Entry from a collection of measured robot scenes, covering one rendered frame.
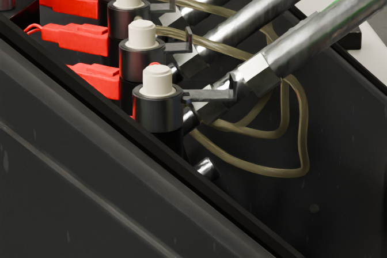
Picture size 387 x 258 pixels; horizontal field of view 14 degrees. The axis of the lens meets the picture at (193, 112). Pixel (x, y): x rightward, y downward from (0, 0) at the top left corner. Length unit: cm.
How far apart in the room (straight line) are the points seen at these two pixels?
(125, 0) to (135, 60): 9
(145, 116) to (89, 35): 18
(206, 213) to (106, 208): 3
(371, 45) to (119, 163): 90
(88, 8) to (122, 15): 10
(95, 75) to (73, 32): 9
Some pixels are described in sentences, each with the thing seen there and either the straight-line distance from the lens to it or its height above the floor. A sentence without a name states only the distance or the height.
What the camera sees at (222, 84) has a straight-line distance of 94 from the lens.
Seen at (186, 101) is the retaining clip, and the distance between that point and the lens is 85.
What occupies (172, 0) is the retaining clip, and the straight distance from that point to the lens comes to 100.
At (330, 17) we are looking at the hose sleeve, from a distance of 85.
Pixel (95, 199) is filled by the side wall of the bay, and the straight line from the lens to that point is 49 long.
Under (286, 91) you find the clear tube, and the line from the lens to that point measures 109.
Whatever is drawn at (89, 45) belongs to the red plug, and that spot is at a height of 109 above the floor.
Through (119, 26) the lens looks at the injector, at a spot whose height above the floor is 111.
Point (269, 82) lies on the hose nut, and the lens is 85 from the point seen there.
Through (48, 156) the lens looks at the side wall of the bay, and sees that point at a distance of 49.
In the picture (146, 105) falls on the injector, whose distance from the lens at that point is 85.
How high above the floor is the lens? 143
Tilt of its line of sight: 21 degrees down
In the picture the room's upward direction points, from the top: straight up
